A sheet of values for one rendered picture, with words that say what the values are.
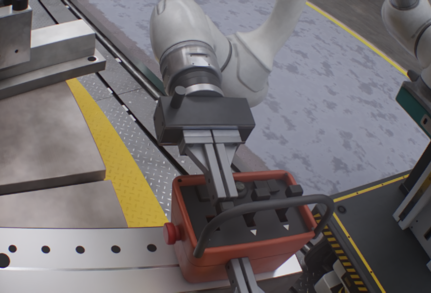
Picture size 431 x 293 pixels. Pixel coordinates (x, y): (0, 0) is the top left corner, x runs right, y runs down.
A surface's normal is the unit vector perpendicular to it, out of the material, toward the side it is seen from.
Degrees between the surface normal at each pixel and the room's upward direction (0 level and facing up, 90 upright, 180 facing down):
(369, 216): 0
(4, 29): 90
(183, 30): 36
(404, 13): 90
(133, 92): 0
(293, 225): 0
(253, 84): 88
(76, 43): 72
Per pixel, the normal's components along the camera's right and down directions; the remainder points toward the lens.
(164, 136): 0.21, 0.82
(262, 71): 0.43, 0.62
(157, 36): -0.79, -0.08
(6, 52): 0.61, 0.61
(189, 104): 0.27, -0.58
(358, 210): 0.22, -0.74
